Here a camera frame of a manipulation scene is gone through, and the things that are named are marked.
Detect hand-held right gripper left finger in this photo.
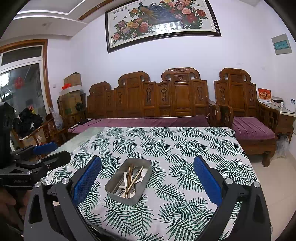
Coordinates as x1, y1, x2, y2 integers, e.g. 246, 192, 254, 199
23, 155, 123, 241

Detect carved wooden sofa bench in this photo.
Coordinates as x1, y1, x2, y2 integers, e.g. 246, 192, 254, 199
87, 67, 221, 128

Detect wooden side table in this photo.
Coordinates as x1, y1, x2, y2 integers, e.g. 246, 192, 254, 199
261, 100, 296, 142

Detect long purple bench cushion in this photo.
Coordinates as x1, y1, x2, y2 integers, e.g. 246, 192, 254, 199
68, 115, 210, 133

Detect small cardboard box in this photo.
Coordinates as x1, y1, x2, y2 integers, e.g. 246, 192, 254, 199
63, 72, 82, 87

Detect rectangular metal tray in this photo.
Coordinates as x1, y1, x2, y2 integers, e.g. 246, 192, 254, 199
105, 158, 153, 206

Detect wall electrical panel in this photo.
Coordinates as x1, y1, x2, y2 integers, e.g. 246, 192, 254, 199
271, 34, 292, 55

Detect person's left hand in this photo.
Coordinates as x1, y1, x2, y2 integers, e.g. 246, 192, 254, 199
0, 186, 31, 232

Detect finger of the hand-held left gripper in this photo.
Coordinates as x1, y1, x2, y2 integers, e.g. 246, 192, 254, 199
10, 142, 58, 164
14, 151, 72, 180

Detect framed peacock flower painting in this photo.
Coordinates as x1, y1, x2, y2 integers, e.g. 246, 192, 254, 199
105, 0, 222, 54

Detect leaf print tablecloth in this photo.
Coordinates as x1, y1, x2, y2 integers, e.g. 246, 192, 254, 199
40, 126, 260, 241

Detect pile of black clothes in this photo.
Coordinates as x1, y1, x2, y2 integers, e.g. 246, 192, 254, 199
13, 108, 44, 139

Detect square purple seat cushion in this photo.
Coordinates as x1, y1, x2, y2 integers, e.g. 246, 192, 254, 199
232, 116, 276, 140

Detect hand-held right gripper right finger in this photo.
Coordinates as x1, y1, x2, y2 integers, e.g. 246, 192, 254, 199
193, 155, 271, 241

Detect red desk calendar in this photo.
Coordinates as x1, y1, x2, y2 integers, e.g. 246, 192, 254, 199
257, 88, 272, 103

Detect clear plastic bag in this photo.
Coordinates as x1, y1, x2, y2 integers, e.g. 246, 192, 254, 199
48, 112, 64, 130
276, 134, 290, 159

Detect plain wooden chair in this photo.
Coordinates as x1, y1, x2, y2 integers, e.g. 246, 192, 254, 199
10, 113, 67, 149

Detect wooden framed glass door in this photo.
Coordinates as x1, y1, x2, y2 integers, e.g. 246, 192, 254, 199
0, 39, 53, 149

